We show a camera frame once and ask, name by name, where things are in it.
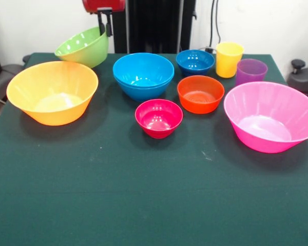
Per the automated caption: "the grey base with black knob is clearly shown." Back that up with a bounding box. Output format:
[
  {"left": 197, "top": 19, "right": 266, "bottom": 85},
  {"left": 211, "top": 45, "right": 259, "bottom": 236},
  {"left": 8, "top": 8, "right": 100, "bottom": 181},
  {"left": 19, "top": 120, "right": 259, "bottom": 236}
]
[
  {"left": 0, "top": 55, "right": 31, "bottom": 103},
  {"left": 287, "top": 59, "right": 308, "bottom": 97}
]

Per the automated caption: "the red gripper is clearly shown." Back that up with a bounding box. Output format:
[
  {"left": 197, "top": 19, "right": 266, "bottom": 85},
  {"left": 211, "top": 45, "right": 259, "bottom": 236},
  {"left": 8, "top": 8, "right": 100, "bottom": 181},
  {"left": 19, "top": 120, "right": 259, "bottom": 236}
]
[{"left": 82, "top": 0, "right": 127, "bottom": 37}]

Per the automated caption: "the small crimson bowl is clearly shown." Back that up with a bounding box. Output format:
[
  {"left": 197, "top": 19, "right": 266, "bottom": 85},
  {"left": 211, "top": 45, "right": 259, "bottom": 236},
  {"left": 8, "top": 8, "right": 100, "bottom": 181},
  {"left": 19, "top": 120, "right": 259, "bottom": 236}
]
[{"left": 134, "top": 98, "right": 184, "bottom": 139}]

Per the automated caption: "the small dark blue bowl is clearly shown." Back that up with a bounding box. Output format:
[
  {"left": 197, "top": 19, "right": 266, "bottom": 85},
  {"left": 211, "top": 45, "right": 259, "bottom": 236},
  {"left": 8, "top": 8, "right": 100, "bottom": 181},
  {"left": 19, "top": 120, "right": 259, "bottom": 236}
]
[{"left": 176, "top": 49, "right": 216, "bottom": 77}]

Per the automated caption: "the small red-orange bowl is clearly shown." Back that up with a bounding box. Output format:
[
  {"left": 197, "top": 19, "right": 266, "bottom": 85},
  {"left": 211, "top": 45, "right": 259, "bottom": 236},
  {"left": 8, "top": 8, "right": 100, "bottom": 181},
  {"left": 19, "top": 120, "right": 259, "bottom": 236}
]
[{"left": 177, "top": 75, "right": 225, "bottom": 115}]

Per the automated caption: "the light blue bowl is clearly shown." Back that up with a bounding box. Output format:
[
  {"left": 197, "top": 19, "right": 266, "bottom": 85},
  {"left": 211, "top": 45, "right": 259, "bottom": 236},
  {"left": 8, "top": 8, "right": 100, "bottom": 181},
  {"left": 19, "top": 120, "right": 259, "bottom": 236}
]
[
  {"left": 112, "top": 52, "right": 175, "bottom": 88},
  {"left": 114, "top": 75, "right": 175, "bottom": 102}
]

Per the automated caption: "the large orange bowl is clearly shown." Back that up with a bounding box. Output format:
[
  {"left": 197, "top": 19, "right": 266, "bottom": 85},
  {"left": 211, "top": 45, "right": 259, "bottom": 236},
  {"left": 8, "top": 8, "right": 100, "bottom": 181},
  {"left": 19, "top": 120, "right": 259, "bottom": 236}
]
[{"left": 6, "top": 60, "right": 99, "bottom": 127}]

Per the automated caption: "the yellow cup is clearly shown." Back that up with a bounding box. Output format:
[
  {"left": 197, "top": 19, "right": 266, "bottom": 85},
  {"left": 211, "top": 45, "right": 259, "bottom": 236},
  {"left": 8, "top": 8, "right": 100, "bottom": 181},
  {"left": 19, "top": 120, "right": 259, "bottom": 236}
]
[{"left": 215, "top": 42, "right": 245, "bottom": 78}]

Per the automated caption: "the green bowl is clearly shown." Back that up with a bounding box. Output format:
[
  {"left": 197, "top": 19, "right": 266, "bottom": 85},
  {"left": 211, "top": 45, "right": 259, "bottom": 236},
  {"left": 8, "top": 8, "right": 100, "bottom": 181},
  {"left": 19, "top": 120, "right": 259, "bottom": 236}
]
[{"left": 54, "top": 26, "right": 110, "bottom": 69}]

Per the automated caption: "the purple cup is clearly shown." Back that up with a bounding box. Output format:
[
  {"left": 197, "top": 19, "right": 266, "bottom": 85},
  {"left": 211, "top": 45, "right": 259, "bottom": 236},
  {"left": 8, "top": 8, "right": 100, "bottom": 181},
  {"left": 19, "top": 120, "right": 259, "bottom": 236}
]
[{"left": 235, "top": 58, "right": 268, "bottom": 87}]

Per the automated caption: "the black wall cable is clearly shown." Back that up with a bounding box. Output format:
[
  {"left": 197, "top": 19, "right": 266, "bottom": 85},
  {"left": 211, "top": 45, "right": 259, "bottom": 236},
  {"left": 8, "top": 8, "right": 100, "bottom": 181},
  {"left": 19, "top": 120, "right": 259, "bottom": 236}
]
[{"left": 209, "top": 0, "right": 222, "bottom": 49}]

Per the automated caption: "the large pink bowl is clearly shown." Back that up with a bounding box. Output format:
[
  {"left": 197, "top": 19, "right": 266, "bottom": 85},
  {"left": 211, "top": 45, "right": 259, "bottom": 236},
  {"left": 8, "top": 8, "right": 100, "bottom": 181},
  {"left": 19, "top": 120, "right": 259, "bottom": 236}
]
[{"left": 223, "top": 81, "right": 308, "bottom": 154}]

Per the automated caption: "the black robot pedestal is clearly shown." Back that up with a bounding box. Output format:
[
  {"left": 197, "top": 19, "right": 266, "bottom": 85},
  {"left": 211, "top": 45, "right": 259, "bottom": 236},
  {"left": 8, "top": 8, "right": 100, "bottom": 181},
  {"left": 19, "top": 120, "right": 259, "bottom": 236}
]
[{"left": 112, "top": 0, "right": 196, "bottom": 54}]

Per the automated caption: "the dark green table cloth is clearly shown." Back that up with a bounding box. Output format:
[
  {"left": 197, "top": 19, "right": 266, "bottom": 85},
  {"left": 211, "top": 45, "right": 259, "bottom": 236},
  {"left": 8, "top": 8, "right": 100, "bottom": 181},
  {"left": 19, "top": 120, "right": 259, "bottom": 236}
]
[{"left": 0, "top": 52, "right": 308, "bottom": 246}]

